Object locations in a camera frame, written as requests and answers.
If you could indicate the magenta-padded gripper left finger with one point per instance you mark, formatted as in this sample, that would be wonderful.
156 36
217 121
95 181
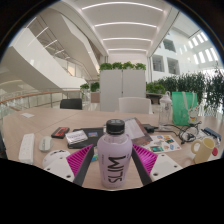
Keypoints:
78 160

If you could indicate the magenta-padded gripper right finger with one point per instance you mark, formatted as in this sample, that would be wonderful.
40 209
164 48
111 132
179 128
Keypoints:
146 159

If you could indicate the purple drink bottle black cap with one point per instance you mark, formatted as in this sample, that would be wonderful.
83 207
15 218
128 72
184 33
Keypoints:
114 156

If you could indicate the colourful sticker sheet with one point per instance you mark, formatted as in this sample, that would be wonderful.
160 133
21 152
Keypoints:
163 144

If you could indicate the small white card box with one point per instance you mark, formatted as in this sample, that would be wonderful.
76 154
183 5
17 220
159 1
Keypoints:
76 137

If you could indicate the white oval device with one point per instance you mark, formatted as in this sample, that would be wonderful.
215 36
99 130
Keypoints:
53 155

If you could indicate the black power adapter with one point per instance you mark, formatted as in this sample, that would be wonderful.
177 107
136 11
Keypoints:
149 127

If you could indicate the red and black small case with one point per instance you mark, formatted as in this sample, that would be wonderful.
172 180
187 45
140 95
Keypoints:
60 132

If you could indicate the open paper booklet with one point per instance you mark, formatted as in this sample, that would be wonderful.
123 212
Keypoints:
135 128

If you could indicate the black folder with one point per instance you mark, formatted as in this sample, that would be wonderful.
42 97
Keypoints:
95 130

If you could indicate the white computer mouse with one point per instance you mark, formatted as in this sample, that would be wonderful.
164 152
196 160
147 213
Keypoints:
45 144

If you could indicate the clear plastic shaker bottle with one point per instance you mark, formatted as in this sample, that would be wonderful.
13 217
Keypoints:
165 111

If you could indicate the white power strip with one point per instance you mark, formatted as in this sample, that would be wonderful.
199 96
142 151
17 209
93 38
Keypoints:
26 148

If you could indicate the white chair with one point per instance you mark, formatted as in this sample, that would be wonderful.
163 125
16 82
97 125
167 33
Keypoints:
135 105

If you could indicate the black chair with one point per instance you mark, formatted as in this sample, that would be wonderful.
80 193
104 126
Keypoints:
71 104

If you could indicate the pale yellow mug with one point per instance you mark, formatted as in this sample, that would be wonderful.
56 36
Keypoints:
204 150

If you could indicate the green tote bag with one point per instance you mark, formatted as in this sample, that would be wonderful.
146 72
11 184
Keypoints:
182 108

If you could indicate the white paper slip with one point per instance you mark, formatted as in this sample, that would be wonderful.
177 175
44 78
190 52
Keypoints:
27 115

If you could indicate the wooden planter with green plants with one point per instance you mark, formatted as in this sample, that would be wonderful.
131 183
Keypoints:
94 88

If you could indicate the white cabinet with plants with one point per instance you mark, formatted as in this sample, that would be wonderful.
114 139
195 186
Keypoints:
122 88

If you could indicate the row of green potted trees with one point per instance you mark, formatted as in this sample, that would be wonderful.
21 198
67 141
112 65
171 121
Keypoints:
190 85

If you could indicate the ceiling light strips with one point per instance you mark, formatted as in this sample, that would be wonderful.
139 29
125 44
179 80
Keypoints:
125 24

